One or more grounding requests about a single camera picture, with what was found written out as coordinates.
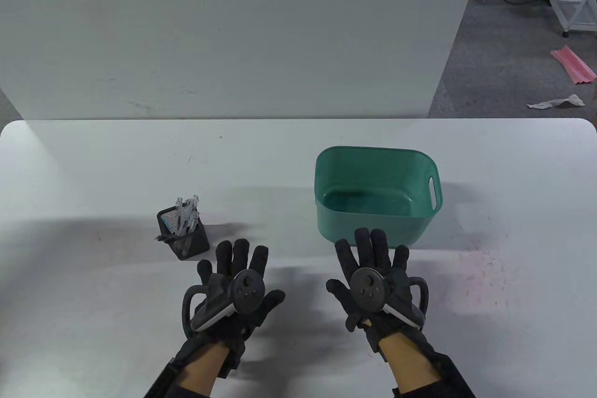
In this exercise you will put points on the person's left forearm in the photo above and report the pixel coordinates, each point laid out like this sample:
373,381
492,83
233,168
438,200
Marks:
205,365

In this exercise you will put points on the black mesh pen holder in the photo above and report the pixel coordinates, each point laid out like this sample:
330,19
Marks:
196,244

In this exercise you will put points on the pink folded paper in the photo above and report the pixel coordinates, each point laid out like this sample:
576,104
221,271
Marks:
573,64

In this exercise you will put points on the black grey left hand controller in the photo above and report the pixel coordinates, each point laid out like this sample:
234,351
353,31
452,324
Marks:
247,288

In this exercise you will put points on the person's right forearm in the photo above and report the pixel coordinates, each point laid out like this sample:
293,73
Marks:
410,360

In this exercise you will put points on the white partition board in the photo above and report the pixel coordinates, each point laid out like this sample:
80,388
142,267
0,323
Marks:
233,34

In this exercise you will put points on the black grey right hand controller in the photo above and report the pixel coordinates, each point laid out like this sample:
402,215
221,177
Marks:
367,282

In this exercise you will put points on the person's right hand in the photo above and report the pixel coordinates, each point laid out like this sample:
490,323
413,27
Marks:
373,248

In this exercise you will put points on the green plastic bin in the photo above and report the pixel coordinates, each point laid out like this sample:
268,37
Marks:
373,225

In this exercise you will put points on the person's left hand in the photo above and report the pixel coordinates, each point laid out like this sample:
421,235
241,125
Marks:
233,258

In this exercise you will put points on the black grey hand controller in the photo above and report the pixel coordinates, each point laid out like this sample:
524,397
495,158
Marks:
247,288
367,282

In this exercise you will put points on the white crumpled paper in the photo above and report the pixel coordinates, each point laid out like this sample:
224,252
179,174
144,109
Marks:
559,101

